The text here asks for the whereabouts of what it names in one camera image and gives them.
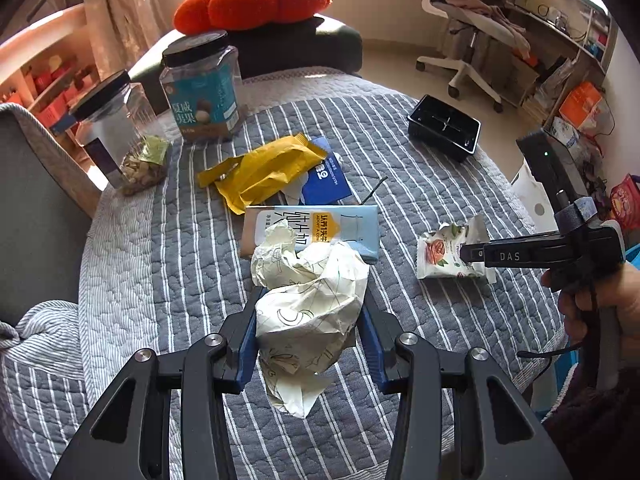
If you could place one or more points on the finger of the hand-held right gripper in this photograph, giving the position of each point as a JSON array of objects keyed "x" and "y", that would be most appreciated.
[{"x": 475, "y": 252}]

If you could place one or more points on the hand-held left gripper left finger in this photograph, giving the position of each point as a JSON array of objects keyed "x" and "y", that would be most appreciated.
[{"x": 247, "y": 350}]

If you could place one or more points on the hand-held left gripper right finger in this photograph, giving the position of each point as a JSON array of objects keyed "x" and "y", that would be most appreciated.
[{"x": 372, "y": 350}]

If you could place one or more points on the white nut snack packet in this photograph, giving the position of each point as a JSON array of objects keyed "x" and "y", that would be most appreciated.
[{"x": 442, "y": 255}]

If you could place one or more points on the white plastic trash bin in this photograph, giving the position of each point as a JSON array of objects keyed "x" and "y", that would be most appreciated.
[{"x": 532, "y": 200}]

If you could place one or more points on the white paper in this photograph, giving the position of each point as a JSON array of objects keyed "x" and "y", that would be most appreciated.
[{"x": 307, "y": 310}]

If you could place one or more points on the light blue milk carton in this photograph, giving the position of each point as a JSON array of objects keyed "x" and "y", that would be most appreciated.
[{"x": 310, "y": 227}]

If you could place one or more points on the dark blue carton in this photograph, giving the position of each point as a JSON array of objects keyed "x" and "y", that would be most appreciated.
[{"x": 325, "y": 177}]

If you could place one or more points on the yellow snack wrapper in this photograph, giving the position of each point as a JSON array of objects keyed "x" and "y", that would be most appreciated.
[{"x": 262, "y": 172}]

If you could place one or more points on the person's right hand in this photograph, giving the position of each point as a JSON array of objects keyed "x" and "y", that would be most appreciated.
[{"x": 607, "y": 300}]

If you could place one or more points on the black hair pin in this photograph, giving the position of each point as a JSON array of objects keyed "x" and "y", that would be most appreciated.
[{"x": 374, "y": 191}]

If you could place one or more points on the black plastic tray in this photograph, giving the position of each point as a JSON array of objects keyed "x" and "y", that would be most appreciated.
[{"x": 442, "y": 125}]

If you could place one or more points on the orange cardboard box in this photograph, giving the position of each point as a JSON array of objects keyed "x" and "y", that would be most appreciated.
[{"x": 580, "y": 105}]

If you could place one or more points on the person's dark fuzzy clothing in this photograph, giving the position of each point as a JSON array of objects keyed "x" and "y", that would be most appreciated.
[{"x": 600, "y": 430}]

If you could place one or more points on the grey striped seat cushion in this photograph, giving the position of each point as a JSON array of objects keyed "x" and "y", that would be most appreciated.
[{"x": 35, "y": 390}]

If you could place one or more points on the cluttered wooden desk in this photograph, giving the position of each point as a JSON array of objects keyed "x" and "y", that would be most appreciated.
[{"x": 565, "y": 25}]

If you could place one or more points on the clear nut jar black lid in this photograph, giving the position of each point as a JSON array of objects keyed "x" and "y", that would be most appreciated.
[{"x": 125, "y": 135}]

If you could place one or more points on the grey padded chair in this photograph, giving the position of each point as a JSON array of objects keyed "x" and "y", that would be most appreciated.
[{"x": 40, "y": 210}]

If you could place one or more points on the teal label jar black lid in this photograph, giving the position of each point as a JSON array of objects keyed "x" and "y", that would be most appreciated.
[{"x": 202, "y": 92}]

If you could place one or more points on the dark grey ottoman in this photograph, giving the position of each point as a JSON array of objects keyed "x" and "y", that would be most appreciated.
[{"x": 295, "y": 47}]

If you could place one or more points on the orange pumpkin cushion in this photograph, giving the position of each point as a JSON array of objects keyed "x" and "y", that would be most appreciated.
[{"x": 252, "y": 2}]

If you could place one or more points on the white toy shelf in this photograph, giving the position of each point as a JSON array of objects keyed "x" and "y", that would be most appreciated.
[{"x": 45, "y": 70}]

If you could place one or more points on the beige patterned curtain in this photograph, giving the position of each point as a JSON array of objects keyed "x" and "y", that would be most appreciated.
[{"x": 120, "y": 0}]

